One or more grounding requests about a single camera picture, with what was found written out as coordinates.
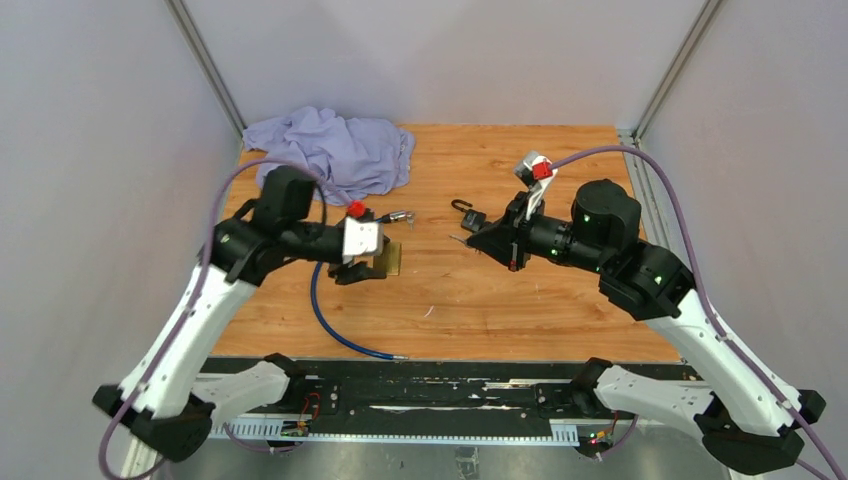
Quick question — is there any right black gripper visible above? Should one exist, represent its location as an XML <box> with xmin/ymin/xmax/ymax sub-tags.
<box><xmin>466</xmin><ymin>191</ymin><xmax>608</xmax><ymax>276</ymax></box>

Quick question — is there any small black padlock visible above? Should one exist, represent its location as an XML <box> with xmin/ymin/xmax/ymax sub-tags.
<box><xmin>451</xmin><ymin>199</ymin><xmax>487</xmax><ymax>233</ymax></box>

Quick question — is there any brass padlock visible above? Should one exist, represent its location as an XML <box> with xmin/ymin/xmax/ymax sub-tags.
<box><xmin>372</xmin><ymin>241</ymin><xmax>403</xmax><ymax>276</ymax></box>

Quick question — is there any blue cable lock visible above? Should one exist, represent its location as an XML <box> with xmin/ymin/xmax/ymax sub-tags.
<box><xmin>309</xmin><ymin>210</ymin><xmax>417</xmax><ymax>362</ymax></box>

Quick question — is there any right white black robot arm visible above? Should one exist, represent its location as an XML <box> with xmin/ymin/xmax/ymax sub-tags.
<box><xmin>461</xmin><ymin>179</ymin><xmax>825</xmax><ymax>475</ymax></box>

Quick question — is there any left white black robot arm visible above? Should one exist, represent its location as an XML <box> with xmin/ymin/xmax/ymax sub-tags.
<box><xmin>93</xmin><ymin>162</ymin><xmax>389</xmax><ymax>462</ymax></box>

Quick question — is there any crumpled lavender cloth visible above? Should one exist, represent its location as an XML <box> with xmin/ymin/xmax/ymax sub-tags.
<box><xmin>242</xmin><ymin>106</ymin><xmax>416</xmax><ymax>206</ymax></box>

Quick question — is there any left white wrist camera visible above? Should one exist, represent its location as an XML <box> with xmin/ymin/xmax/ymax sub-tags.
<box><xmin>341</xmin><ymin>201</ymin><xmax>385</xmax><ymax>263</ymax></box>

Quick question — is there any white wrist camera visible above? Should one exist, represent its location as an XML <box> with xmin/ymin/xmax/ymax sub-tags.
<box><xmin>513</xmin><ymin>151</ymin><xmax>557</xmax><ymax>221</ymax></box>
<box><xmin>341</xmin><ymin>201</ymin><xmax>385</xmax><ymax>263</ymax></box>

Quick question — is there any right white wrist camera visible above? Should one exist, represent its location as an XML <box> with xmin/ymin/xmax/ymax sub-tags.
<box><xmin>513</xmin><ymin>151</ymin><xmax>557</xmax><ymax>221</ymax></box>

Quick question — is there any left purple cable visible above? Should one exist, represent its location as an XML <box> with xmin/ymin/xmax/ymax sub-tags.
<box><xmin>97</xmin><ymin>158</ymin><xmax>356</xmax><ymax>480</ymax></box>

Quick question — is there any purple cable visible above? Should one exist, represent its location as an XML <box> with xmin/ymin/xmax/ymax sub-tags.
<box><xmin>97</xmin><ymin>158</ymin><xmax>356</xmax><ymax>480</ymax></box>
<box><xmin>549</xmin><ymin>144</ymin><xmax>846</xmax><ymax>480</ymax></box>

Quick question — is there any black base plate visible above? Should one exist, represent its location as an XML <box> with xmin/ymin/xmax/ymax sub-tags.
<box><xmin>211</xmin><ymin>357</ymin><xmax>690</xmax><ymax>442</ymax></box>

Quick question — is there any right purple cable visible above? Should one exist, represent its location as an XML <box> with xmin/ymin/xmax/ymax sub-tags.
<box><xmin>549</xmin><ymin>144</ymin><xmax>846</xmax><ymax>480</ymax></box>

